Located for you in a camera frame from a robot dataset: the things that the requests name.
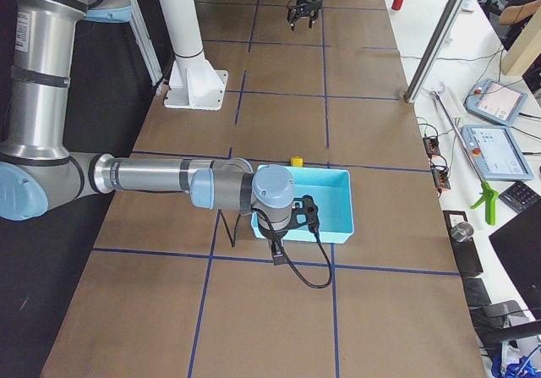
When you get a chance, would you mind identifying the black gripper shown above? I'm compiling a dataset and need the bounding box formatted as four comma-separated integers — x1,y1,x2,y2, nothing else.
260,194,320,266
287,0,320,31

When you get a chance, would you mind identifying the lower orange black connector box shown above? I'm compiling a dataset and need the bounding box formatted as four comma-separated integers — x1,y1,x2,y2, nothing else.
430,164,451,192

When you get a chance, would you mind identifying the upper teach pendant tablet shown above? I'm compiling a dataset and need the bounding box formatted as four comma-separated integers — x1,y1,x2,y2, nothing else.
464,79,527,126

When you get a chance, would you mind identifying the black flat block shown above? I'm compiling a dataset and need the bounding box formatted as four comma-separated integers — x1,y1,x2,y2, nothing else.
443,210,484,277

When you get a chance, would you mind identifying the aluminium frame post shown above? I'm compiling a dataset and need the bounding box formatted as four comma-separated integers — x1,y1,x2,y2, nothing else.
404,0,466,103

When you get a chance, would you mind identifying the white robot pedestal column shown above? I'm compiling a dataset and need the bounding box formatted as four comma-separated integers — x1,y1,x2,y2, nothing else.
159,0,228,111

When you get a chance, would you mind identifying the lower teach pendant tablet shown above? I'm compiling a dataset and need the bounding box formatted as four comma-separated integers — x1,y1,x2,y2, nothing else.
461,124,533,181

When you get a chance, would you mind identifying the black calculator keypad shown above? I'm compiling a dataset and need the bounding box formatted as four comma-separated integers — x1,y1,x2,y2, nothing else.
499,181,540,213

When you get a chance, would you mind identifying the yellow beetle toy car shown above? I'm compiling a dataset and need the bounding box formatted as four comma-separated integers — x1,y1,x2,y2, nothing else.
290,156,303,167

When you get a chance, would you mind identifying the upper orange black connector box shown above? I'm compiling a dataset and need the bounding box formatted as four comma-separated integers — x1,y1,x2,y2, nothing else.
423,136,440,157

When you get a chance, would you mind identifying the green handled reacher tool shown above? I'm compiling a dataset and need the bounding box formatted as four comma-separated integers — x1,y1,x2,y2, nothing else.
431,90,499,226

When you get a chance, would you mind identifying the seated person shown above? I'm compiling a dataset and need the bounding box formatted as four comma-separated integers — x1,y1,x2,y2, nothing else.
499,0,540,50

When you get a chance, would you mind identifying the teach pendant tablet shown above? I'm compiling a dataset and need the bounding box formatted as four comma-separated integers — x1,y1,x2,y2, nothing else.
464,79,527,126
461,124,533,181

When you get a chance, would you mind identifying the orange black connector box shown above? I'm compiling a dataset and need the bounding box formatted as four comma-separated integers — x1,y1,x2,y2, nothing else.
423,136,440,157
430,164,451,192

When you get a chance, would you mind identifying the silver metal cylinder weight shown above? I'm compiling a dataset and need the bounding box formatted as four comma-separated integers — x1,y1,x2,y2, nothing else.
450,222,474,243

